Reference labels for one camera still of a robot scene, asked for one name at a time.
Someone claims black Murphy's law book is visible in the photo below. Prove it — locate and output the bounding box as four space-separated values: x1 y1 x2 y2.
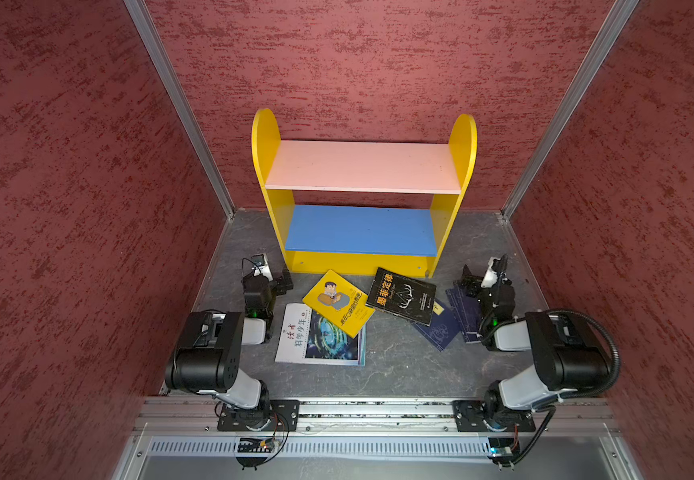
366 268 436 326

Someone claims yellow cartoon book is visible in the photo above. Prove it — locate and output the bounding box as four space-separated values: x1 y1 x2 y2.
303 270 375 338

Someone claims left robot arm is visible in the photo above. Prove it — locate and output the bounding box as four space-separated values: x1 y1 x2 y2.
164 270 300 433

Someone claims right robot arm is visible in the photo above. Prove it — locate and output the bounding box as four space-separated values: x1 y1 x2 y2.
451 257 622 432

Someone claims navy book set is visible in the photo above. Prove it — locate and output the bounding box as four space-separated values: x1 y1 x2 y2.
445 286 481 343

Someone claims navy book with dragon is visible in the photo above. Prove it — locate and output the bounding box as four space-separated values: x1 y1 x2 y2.
411 300 461 351

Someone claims yellow pink blue bookshelf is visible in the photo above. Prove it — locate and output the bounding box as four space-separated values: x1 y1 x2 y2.
251 108 478 279

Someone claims white science magazine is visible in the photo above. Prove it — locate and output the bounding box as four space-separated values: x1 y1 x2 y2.
275 303 366 366

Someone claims right circuit board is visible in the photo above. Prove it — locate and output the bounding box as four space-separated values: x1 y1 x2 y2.
487 437 520 464

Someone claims circuit board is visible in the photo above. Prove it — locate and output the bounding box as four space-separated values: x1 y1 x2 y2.
487 437 520 464
237 437 279 455

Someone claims left circuit board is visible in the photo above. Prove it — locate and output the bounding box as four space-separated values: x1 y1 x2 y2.
237 437 279 455

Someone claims left corner aluminium profile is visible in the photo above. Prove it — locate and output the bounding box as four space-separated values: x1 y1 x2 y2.
124 0 236 221

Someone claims corner aluminium profile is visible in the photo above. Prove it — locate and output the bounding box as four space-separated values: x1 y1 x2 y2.
124 0 236 221
501 0 639 222

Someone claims right corner aluminium profile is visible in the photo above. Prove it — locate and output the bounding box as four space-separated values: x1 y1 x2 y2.
501 0 639 222

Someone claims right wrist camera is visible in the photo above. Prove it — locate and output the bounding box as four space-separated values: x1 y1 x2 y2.
481 255 508 288

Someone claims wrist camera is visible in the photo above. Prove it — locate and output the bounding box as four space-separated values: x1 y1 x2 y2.
481 255 508 288
250 253 274 281

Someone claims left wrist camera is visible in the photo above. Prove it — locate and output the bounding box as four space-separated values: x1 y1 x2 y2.
250 253 274 281

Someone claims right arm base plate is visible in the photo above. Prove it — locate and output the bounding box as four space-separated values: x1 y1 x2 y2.
451 400 536 433

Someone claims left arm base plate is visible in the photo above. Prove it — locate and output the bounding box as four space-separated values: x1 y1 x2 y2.
217 399 301 433

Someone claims slotted cable duct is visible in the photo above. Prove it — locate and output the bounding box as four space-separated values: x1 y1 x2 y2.
147 436 488 461

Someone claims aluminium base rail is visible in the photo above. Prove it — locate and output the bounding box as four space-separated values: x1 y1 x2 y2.
133 396 621 437

